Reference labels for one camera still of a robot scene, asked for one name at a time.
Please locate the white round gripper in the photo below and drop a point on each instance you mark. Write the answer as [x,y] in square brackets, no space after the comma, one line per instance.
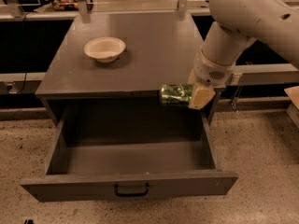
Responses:
[209,72]

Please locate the green soda can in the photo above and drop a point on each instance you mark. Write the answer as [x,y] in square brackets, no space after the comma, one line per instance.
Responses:
[175,94]

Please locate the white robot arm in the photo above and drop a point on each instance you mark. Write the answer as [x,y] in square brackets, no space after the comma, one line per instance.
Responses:
[237,25]

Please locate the grey metal drawer cabinet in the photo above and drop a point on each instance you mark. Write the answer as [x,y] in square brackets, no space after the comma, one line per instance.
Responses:
[160,49]

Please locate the open grey top drawer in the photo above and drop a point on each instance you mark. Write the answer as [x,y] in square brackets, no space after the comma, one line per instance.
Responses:
[102,142]

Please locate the white paper bowl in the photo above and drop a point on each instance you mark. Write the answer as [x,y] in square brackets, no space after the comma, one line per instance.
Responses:
[104,49]

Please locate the black drawer handle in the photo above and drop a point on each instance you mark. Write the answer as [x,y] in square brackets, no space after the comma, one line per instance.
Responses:
[131,191]

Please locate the wall power outlet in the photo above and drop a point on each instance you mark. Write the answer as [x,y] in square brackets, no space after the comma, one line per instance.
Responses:
[11,87]

